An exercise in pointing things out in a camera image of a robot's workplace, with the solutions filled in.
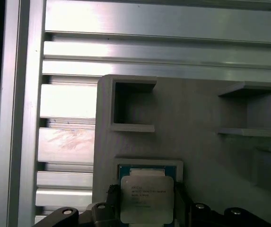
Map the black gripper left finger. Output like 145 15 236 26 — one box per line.
35 184 122 227

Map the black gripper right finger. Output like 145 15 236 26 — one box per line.
174 182 271 227

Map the silver CPU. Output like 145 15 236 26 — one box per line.
118 165 176 225

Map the grey parts rack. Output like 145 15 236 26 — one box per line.
94 74 271 227

